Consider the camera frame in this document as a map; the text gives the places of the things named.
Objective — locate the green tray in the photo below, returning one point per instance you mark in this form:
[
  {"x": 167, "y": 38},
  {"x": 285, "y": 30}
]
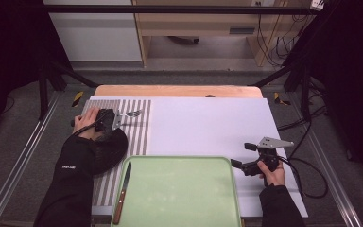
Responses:
[{"x": 176, "y": 195}]

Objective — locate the aluminium rail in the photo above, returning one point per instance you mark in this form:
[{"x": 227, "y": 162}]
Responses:
[
  {"x": 19, "y": 164},
  {"x": 331, "y": 176}
]

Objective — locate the black curtain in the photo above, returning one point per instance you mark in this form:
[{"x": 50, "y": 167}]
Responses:
[
  {"x": 9, "y": 47},
  {"x": 353, "y": 63}
]

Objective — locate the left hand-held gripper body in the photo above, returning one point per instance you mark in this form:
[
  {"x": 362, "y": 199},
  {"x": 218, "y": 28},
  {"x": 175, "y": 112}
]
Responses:
[{"x": 105, "y": 119}]

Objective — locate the light wooden desk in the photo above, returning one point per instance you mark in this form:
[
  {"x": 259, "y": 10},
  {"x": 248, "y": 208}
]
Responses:
[{"x": 195, "y": 22}]

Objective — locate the person's left hand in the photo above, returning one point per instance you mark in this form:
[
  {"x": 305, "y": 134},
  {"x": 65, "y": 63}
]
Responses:
[{"x": 86, "y": 121}]

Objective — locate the white board sheet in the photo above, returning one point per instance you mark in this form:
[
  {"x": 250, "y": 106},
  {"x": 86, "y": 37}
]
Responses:
[{"x": 201, "y": 126}]

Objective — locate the yellow black tape strip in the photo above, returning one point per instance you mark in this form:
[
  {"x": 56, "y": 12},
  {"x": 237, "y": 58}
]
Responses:
[
  {"x": 77, "y": 99},
  {"x": 277, "y": 98}
]

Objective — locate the white power strip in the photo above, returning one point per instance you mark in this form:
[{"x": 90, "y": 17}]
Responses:
[{"x": 316, "y": 4}]

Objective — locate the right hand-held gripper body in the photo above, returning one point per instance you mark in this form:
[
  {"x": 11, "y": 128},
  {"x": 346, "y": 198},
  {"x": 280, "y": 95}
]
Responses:
[{"x": 269, "y": 155}]

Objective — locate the black horizontal frame bar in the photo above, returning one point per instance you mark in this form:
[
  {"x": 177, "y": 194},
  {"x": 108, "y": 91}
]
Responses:
[{"x": 170, "y": 8}]

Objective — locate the black textured plate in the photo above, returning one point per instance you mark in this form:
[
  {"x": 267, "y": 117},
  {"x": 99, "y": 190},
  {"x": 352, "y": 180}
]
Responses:
[{"x": 116, "y": 148}]

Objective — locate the white cabinet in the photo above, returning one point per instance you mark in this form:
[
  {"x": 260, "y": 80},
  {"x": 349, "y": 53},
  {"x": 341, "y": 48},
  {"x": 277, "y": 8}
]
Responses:
[{"x": 97, "y": 38}]

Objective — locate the striped placemat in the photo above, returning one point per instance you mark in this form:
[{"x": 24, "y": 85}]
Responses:
[{"x": 138, "y": 132}]

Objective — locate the person's right hand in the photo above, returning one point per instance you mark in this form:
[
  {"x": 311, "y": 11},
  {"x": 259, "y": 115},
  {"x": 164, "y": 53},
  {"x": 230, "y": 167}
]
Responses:
[{"x": 274, "y": 178}]

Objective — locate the black metal stand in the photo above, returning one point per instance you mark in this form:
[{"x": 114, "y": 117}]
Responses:
[
  {"x": 305, "y": 94},
  {"x": 43, "y": 94}
]

